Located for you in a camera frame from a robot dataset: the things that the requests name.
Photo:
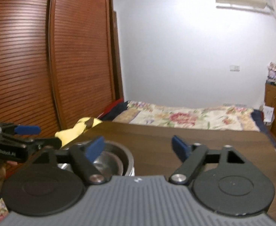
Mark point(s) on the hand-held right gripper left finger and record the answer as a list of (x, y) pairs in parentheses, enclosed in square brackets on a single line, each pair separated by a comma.
[(94, 148)]

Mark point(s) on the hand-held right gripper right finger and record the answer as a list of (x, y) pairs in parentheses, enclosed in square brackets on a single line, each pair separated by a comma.
[(180, 147)]

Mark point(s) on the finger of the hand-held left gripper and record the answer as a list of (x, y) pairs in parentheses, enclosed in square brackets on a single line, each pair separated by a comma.
[(48, 142), (27, 129)]

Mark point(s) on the medium steel bowl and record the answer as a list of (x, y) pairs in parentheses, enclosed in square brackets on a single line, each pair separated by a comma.
[(112, 162)]

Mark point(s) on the large steel bowl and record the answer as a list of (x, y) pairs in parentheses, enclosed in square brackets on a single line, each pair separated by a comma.
[(129, 160)]

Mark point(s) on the yellow cloth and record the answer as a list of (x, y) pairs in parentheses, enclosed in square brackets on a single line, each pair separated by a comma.
[(69, 133)]

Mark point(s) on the dark red-edged cloth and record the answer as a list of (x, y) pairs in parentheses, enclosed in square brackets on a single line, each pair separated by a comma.
[(112, 109)]

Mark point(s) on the wooden slatted wardrobe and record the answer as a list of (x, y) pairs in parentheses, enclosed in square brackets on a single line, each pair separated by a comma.
[(46, 56)]

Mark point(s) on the white paper box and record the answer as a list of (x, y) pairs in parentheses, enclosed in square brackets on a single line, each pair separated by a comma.
[(268, 114)]

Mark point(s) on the wooden door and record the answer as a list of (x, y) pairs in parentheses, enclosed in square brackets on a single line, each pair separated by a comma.
[(118, 56)]

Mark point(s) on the wall outlet row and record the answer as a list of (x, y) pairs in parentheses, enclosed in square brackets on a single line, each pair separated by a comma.
[(234, 104)]

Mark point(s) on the white wall socket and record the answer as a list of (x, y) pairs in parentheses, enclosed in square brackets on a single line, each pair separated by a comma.
[(234, 68)]

